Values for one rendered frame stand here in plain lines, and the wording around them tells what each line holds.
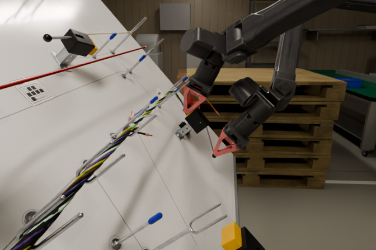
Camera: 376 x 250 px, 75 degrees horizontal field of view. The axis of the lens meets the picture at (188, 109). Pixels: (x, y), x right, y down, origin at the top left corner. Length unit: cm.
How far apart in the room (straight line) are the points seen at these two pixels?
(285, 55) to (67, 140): 62
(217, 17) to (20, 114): 645
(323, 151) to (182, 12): 489
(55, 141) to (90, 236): 14
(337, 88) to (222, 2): 485
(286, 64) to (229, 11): 604
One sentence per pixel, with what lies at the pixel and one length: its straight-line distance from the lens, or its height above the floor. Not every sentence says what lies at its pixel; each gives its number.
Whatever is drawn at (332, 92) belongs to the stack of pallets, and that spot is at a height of 90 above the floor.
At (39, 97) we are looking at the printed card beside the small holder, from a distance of 45.
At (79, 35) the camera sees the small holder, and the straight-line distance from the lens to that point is 52.
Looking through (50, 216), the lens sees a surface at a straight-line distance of 23.
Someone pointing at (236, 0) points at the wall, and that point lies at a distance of 682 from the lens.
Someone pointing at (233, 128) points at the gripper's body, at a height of 111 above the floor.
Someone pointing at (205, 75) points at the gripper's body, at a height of 124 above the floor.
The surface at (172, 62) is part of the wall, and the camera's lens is 678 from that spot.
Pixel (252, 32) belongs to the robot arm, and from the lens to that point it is 56.
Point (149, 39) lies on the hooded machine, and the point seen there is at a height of 128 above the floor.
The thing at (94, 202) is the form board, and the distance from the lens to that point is 39.
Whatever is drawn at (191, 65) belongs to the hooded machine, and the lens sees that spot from 582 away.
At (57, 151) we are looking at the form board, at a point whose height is 118.
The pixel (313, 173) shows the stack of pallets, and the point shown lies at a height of 16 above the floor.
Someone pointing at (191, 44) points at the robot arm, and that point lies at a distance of 59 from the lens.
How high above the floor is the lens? 134
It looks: 16 degrees down
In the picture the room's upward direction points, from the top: straight up
